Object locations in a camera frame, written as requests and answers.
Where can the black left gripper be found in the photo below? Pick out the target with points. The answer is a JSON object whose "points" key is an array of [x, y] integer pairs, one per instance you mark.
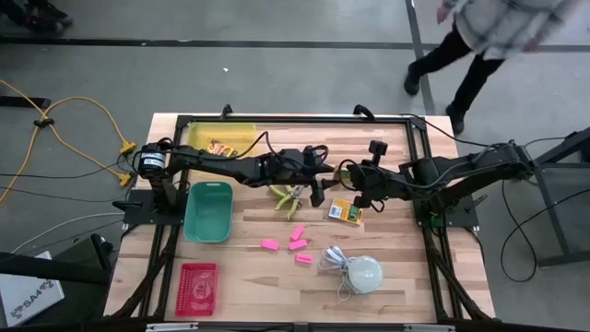
{"points": [[297, 168]]}

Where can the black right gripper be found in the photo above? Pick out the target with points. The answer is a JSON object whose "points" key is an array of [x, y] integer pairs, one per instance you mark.
{"points": [[375, 182]]}

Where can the pink eraser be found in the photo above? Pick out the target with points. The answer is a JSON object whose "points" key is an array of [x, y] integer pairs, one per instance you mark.
{"points": [[298, 245], [303, 259], [297, 233], [270, 244]]}

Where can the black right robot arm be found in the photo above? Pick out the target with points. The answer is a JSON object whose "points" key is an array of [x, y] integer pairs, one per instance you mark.
{"points": [[484, 168]]}

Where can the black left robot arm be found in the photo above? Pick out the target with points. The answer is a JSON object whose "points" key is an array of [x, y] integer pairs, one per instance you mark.
{"points": [[216, 163]]}

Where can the white round power hub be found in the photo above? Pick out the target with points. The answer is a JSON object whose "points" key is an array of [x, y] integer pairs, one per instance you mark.
{"points": [[365, 276]]}

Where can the yellow translucent plastic bin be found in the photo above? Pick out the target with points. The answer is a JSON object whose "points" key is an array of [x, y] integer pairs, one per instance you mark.
{"points": [[230, 131]]}

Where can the teal plastic bin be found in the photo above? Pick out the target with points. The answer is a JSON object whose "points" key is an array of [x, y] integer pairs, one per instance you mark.
{"points": [[207, 212]]}

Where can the red mesh plastic basket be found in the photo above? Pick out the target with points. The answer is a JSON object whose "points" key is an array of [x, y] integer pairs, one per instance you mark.
{"points": [[197, 290]]}

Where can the black metal cart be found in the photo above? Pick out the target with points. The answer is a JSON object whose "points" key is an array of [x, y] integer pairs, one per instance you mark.
{"points": [[553, 212]]}

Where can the person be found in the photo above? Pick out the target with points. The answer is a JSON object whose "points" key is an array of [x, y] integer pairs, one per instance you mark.
{"points": [[41, 20], [498, 27]]}

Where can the black equipment stand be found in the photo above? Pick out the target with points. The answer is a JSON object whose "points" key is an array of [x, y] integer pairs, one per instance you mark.
{"points": [[46, 269]]}

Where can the black floor bar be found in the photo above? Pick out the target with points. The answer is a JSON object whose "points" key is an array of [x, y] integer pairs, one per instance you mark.
{"points": [[23, 102]]}

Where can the white cardboard box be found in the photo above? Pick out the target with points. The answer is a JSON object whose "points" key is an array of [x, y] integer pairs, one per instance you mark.
{"points": [[27, 295]]}

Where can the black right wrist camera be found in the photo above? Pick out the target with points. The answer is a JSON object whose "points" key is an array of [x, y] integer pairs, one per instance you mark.
{"points": [[378, 148]]}

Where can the black metal rig frame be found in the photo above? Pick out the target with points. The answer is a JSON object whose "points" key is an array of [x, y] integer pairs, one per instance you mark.
{"points": [[276, 119]]}

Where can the silver aluminium bracket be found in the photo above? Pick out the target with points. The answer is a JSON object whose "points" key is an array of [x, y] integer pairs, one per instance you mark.
{"points": [[170, 327], [428, 328]]}

